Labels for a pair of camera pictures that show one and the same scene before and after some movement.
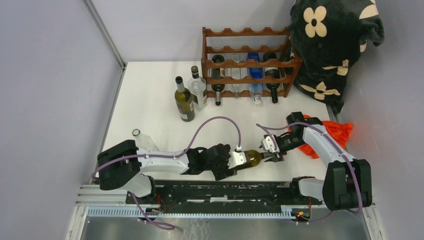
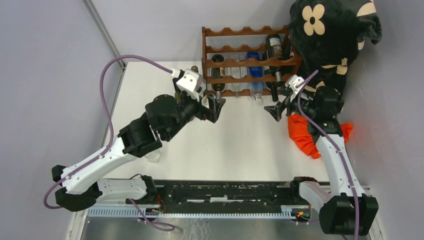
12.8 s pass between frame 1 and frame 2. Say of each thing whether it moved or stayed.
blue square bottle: stayed
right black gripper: moved
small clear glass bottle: stayed
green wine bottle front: stayed
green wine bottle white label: stayed
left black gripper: moved
